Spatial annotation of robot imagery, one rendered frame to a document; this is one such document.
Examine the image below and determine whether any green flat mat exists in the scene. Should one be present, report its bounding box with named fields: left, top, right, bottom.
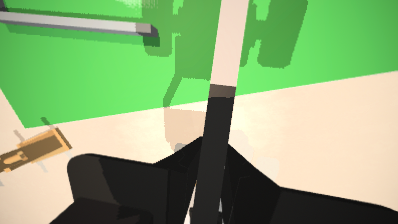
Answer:
left=0, top=0, right=398, bottom=128

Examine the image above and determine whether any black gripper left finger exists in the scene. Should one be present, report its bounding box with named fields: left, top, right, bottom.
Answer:
left=67, top=136, right=203, bottom=224

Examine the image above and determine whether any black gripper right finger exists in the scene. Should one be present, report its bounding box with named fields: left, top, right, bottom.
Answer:
left=221, top=143, right=398, bottom=224

